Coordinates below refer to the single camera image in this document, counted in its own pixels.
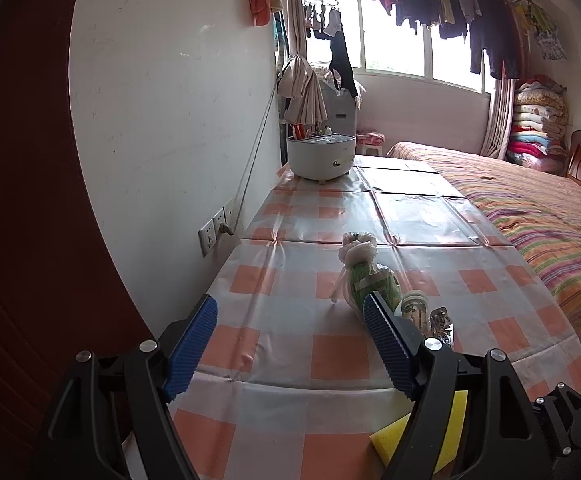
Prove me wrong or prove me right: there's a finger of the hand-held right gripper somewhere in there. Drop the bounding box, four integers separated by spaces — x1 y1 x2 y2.
533 382 581 461

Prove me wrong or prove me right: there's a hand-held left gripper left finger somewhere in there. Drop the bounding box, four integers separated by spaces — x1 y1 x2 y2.
45 294 218 480

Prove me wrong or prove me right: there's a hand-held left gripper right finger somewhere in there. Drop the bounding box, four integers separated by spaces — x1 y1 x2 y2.
362 291 554 480

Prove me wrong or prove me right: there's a knotted bag with green packet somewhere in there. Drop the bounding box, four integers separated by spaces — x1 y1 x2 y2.
331 231 404 318

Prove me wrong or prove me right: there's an orange checked tablecloth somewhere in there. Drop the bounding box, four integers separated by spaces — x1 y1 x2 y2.
120 155 581 480

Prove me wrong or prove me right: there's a yellow sponge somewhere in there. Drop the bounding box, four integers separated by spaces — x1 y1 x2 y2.
369 389 469 476

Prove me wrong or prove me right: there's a striped bed blanket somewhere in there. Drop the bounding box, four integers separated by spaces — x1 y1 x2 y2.
388 141 581 336

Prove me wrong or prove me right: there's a white utensil holder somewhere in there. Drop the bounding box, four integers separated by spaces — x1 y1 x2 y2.
287 132 356 182

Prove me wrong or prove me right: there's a dark red door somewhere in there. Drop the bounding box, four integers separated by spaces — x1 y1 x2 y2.
0 0 156 480

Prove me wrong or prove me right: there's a white appliance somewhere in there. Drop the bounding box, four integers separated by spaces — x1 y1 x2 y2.
315 82 361 158

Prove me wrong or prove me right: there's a beige straight curtain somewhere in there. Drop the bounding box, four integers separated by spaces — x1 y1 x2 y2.
481 77 516 161

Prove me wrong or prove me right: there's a stack of folded quilts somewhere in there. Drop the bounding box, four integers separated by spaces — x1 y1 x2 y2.
507 77 569 173

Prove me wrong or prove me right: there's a beige knotted curtain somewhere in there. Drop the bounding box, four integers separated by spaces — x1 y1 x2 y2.
276 0 327 126

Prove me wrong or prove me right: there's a black hanging garment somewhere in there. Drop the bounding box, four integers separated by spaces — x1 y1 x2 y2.
328 25 359 98

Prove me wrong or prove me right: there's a window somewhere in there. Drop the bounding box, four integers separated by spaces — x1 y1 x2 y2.
301 0 501 93

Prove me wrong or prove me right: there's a row of hanging clothes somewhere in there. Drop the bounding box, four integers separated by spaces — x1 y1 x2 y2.
358 0 569 81

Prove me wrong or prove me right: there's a round hanger with socks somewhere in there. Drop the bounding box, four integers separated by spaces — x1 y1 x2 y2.
301 0 344 41

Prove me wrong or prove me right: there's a grey wall cable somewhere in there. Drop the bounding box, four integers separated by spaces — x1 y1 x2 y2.
238 45 284 226

